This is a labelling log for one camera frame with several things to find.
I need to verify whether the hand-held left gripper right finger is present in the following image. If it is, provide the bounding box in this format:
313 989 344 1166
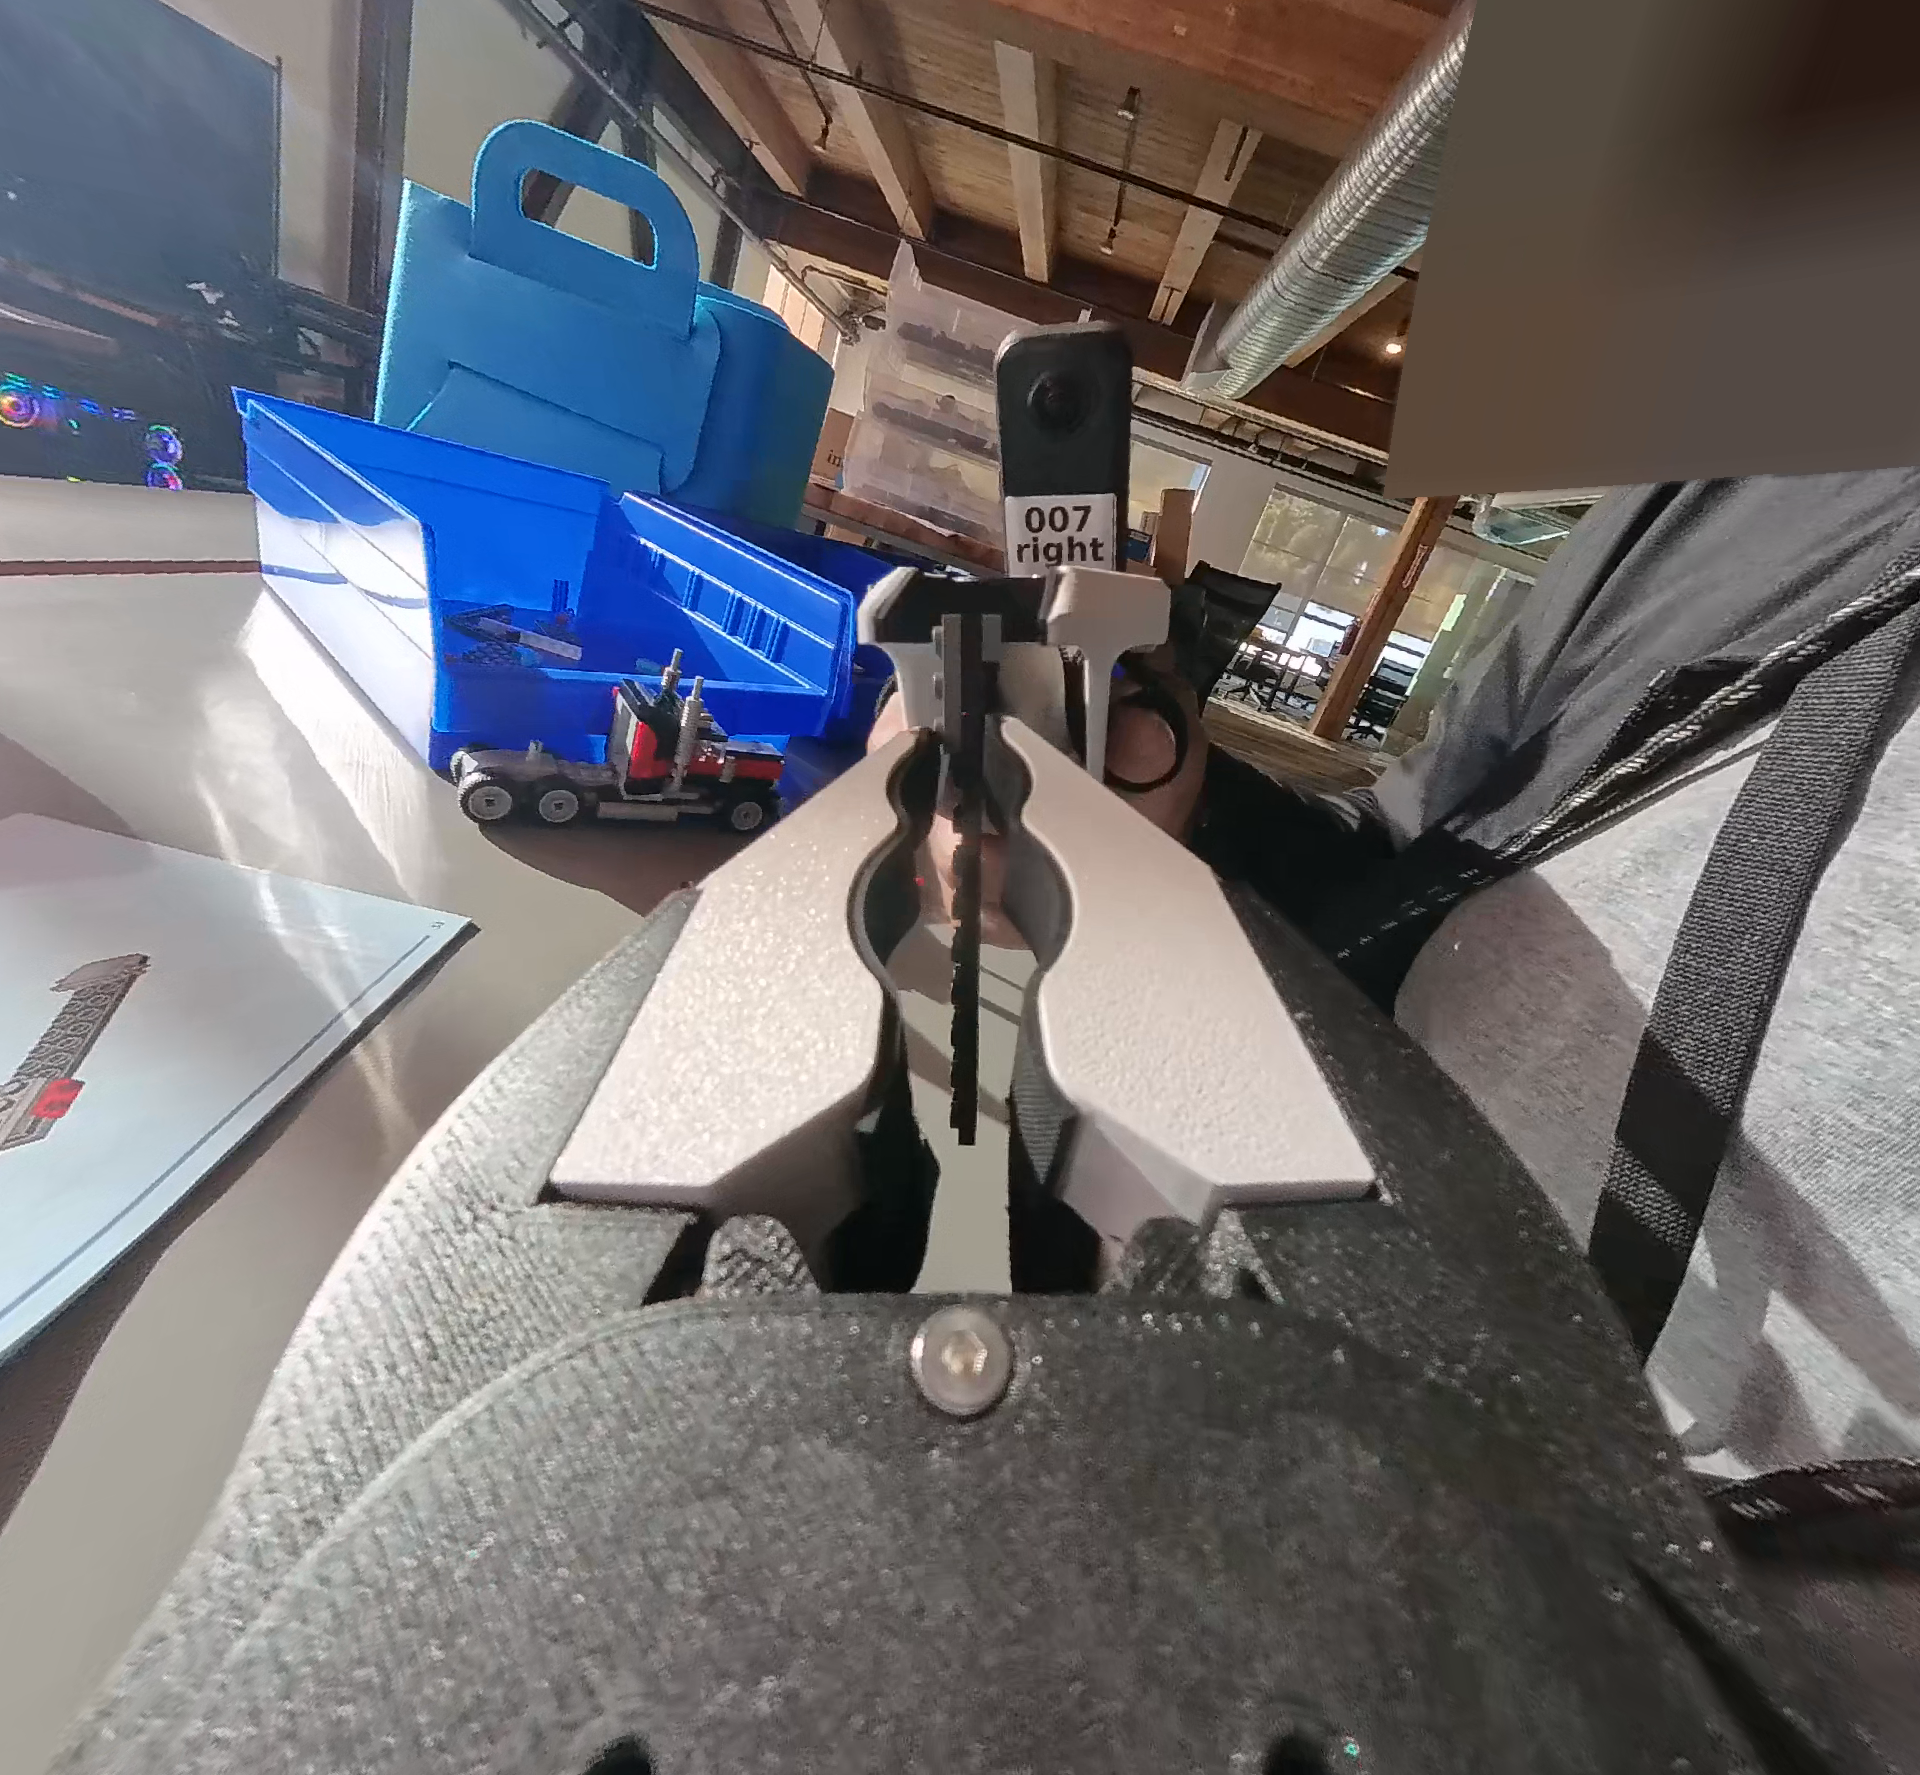
993 718 1383 1288

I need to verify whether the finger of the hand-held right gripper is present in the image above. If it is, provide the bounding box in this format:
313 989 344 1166
1033 568 1175 777
858 567 964 731

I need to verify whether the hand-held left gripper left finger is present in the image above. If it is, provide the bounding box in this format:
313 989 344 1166
547 729 935 1288

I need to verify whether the long black brick plate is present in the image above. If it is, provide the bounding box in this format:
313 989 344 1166
937 609 1004 1149

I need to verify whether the light blue instruction booklet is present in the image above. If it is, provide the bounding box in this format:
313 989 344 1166
0 813 479 1364

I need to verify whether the blue plastic bin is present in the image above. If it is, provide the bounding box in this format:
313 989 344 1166
236 386 864 781
778 535 964 745

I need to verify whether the grey desk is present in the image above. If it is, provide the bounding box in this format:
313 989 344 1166
0 473 902 1657

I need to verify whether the person's right hand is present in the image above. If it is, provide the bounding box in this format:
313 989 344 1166
1106 673 1209 833

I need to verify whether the clear plastic organizer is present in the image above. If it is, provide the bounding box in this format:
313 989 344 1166
837 239 1010 519

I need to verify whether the red and black toy truck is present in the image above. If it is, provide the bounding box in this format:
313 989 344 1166
449 646 784 834

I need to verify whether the pile of loose toy bricks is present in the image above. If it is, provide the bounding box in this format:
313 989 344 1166
439 580 590 678

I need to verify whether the person's grey sweatshirt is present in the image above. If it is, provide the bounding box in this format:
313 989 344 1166
1387 740 1920 1539

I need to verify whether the light blue felt bag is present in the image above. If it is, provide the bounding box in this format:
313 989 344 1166
370 121 839 536

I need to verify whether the person's dark jacket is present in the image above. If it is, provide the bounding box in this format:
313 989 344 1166
1201 471 1920 998

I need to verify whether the computer case with rainbow fans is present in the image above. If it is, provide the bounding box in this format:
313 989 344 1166
0 363 192 498

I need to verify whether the large dark screen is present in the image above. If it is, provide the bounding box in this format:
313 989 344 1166
0 0 286 312

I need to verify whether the silver ventilation duct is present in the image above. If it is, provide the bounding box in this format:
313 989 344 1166
1207 0 1478 405

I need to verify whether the black patterned strap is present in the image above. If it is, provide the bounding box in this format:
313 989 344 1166
1321 606 1920 1558

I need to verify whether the red braided cable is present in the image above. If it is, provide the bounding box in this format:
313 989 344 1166
0 546 259 583

